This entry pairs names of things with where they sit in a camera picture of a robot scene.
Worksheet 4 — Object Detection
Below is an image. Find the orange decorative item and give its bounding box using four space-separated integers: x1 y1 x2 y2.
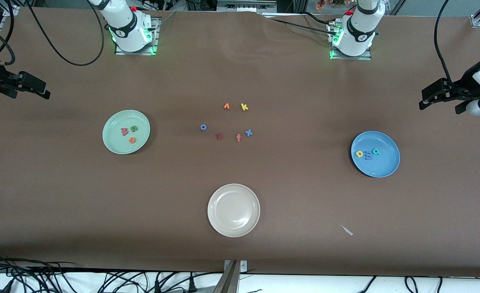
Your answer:
315 0 346 11

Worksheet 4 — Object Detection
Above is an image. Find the beige plate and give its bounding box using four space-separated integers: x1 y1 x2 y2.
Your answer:
207 184 261 238

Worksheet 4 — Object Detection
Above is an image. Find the silver metal bracket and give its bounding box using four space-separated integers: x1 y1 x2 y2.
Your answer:
224 260 248 274

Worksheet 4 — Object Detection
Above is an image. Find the grey metal box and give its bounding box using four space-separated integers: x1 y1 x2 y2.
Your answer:
217 0 278 13

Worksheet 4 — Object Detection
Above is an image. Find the green plate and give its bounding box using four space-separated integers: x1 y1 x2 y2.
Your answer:
102 109 151 155

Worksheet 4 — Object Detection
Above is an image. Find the blue plate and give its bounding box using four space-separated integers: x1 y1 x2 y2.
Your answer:
351 131 401 178

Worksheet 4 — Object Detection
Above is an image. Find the black cable bundle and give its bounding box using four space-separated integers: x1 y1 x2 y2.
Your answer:
0 250 224 293

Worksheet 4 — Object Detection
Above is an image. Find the grey metal post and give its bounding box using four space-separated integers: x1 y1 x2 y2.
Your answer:
212 260 240 293

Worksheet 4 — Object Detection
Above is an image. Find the thin grey cable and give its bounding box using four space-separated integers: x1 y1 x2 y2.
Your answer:
157 11 177 28

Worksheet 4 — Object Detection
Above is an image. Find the brown table cover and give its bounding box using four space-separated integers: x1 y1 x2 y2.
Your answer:
0 6 480 277

